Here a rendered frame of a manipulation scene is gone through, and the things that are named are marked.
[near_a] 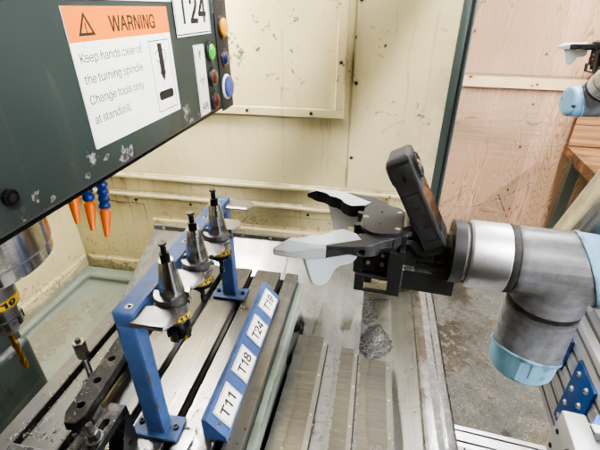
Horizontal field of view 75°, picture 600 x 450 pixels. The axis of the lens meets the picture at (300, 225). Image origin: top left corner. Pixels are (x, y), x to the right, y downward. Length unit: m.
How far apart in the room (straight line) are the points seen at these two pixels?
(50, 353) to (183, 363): 0.76
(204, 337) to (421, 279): 0.75
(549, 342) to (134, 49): 0.52
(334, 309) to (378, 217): 0.97
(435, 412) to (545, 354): 0.62
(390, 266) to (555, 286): 0.16
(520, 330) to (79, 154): 0.47
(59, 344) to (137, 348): 1.00
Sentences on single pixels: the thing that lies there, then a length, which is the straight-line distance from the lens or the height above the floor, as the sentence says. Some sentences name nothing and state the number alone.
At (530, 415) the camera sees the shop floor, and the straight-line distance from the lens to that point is 2.30.
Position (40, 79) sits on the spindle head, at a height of 1.63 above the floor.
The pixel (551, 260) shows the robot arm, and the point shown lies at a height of 1.45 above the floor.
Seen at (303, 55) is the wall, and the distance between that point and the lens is 1.32.
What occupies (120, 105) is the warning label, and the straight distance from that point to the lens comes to 0.40.
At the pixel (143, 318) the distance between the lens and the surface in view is 0.72.
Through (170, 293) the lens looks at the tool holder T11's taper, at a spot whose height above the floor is 1.24.
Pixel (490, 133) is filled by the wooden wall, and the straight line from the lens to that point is 3.07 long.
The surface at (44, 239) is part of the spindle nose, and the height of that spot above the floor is 1.44.
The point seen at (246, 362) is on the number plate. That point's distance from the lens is 0.99.
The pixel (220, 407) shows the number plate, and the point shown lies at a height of 0.95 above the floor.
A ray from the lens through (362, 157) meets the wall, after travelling 1.37.
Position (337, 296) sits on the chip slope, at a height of 0.77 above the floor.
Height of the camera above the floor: 1.67
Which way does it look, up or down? 29 degrees down
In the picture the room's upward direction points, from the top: straight up
